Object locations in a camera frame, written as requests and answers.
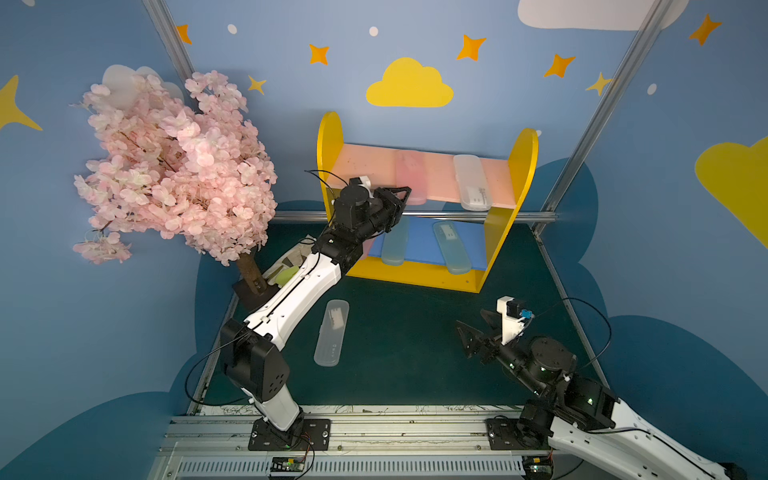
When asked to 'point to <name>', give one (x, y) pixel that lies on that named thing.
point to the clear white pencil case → (330, 340)
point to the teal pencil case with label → (452, 248)
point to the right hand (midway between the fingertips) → (475, 314)
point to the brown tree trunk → (247, 264)
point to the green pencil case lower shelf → (394, 243)
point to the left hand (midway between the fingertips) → (412, 184)
